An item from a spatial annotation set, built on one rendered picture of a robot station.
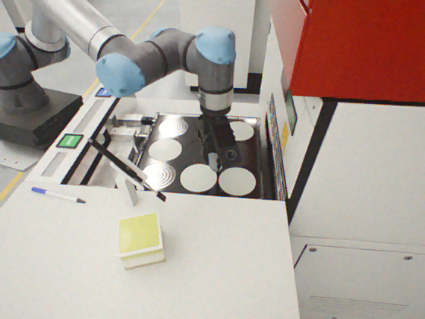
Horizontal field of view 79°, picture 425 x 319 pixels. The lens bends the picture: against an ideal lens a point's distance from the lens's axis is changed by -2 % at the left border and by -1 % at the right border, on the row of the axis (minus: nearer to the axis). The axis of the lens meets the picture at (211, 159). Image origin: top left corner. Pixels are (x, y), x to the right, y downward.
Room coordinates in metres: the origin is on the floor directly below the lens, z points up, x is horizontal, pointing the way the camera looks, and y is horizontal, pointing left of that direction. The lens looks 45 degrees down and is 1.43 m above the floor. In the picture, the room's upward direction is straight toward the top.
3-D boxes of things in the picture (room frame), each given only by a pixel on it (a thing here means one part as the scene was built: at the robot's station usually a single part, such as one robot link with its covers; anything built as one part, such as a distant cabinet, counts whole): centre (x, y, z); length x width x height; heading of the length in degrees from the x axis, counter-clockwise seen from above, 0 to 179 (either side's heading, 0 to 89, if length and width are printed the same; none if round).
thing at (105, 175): (0.58, 0.29, 0.87); 0.36 x 0.08 x 0.03; 175
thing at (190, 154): (0.57, 0.03, 0.90); 0.34 x 0.34 x 0.01; 85
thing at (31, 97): (0.83, 0.69, 0.96); 0.15 x 0.15 x 0.10
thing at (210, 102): (0.50, -0.01, 1.13); 0.08 x 0.08 x 0.05
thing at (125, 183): (0.34, 0.16, 1.03); 0.06 x 0.04 x 0.13; 85
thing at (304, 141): (0.74, -0.21, 1.02); 0.82 x 0.03 x 0.40; 175
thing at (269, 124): (0.57, -0.18, 0.89); 0.44 x 0.02 x 0.10; 175
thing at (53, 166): (0.67, 0.38, 0.89); 0.55 x 0.09 x 0.14; 175
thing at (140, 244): (0.23, 0.13, 1.00); 0.07 x 0.07 x 0.07; 14
